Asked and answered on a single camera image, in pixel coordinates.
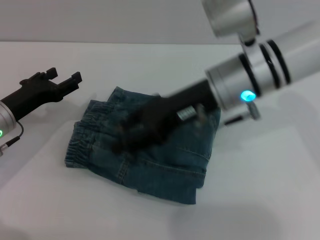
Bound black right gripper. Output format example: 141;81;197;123
110;77;221;155

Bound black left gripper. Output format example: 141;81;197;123
0;66;84;123

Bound blue denim shorts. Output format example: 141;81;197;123
65;86;222;206

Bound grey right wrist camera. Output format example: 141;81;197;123
176;105;196;121

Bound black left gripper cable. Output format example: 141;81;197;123
0;121;25;158

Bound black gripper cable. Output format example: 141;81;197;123
224;102;261;126
0;121;25;158

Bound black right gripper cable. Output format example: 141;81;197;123
224;102;261;126

